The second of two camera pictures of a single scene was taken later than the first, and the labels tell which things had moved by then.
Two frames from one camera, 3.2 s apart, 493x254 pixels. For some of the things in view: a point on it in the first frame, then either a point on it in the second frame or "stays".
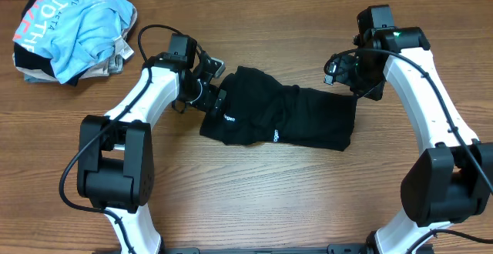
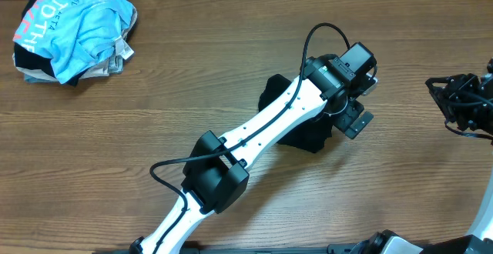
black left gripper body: x=219 y=100 to x=357 y=119
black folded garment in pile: x=28 y=58 stays
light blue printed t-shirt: x=75 y=28 stays
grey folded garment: x=115 y=65 stays
